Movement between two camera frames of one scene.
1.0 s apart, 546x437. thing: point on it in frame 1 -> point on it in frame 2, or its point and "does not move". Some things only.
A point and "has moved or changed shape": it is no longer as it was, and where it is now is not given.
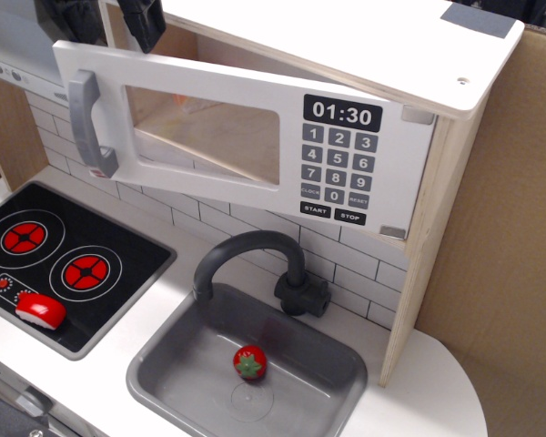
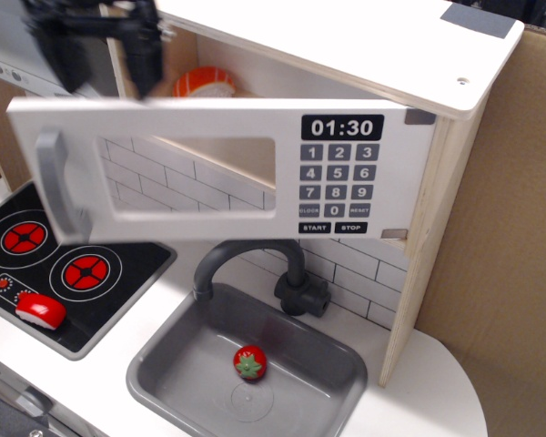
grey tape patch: [479, 19] does not move
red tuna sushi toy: [40, 310] does not move
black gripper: [84, 20] -> [73, 31]
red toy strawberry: [250, 362] does not move
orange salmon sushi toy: [189, 104] -> [204, 82]
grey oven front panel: [15, 406] does not move
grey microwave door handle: [84, 89] -> [72, 222]
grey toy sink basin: [240, 365] does not move
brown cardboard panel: [496, 295] does not move
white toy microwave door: [256, 141] has moved or changed shape
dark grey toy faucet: [300, 292] does not move
